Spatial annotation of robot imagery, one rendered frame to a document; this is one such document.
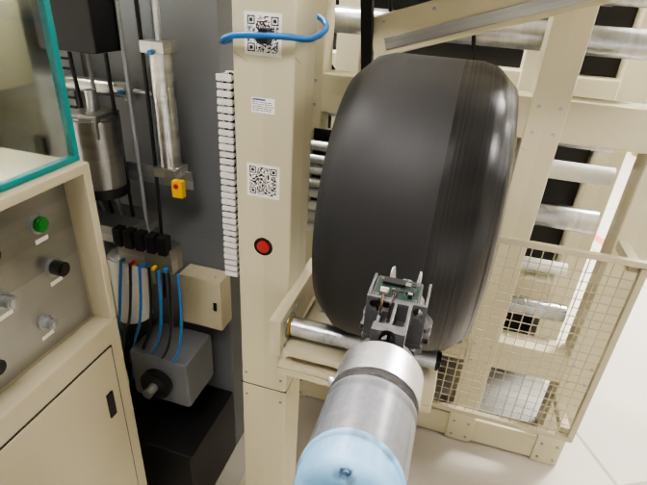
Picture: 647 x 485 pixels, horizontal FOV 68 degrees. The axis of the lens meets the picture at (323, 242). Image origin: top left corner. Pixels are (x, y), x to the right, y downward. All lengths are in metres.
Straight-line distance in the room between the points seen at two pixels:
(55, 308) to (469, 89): 0.90
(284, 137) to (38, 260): 0.53
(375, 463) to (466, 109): 0.58
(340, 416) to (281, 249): 0.70
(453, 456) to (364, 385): 1.67
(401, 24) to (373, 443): 1.06
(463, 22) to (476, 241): 0.65
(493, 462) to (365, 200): 1.56
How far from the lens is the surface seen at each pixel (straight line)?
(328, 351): 1.12
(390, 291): 0.58
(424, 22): 1.29
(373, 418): 0.43
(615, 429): 2.52
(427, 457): 2.09
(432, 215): 0.76
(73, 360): 1.14
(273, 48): 0.97
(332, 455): 0.41
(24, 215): 1.02
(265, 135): 1.01
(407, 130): 0.79
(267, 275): 1.15
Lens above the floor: 1.60
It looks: 29 degrees down
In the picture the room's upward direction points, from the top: 4 degrees clockwise
